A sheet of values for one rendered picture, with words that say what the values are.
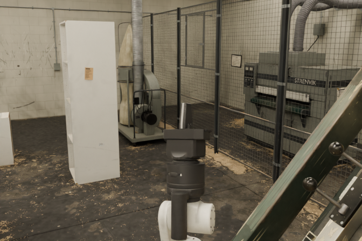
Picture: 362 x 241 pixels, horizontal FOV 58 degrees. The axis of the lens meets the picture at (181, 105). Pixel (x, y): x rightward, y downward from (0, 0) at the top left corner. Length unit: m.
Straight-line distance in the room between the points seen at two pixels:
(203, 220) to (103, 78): 3.58
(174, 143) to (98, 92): 3.50
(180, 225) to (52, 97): 7.99
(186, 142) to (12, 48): 7.88
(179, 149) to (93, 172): 3.75
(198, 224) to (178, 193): 0.08
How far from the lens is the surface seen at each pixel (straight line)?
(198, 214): 0.74
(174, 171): 0.73
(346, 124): 1.21
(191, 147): 0.72
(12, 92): 8.56
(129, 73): 6.34
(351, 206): 0.99
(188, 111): 0.76
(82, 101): 4.19
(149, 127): 5.84
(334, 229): 0.99
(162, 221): 0.77
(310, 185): 0.94
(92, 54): 4.16
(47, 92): 8.58
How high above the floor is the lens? 1.78
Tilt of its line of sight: 11 degrees down
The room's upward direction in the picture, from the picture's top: straight up
